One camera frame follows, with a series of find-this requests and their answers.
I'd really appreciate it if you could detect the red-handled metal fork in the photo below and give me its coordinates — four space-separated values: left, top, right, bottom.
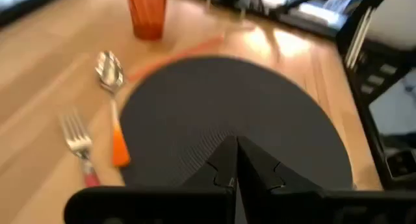
58 110 102 188

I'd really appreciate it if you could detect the orange-handled metal spoon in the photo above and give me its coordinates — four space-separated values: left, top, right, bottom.
94 50 132 168

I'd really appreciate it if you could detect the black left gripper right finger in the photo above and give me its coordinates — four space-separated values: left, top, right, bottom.
237 136 416 224

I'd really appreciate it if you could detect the orange faceted plastic cup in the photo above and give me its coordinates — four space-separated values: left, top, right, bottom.
126 0 168 42

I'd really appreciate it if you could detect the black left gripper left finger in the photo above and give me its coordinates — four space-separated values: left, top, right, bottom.
64 135 239 224

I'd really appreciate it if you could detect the round dark woven placemat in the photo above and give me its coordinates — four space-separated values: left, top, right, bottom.
118 55 354 191

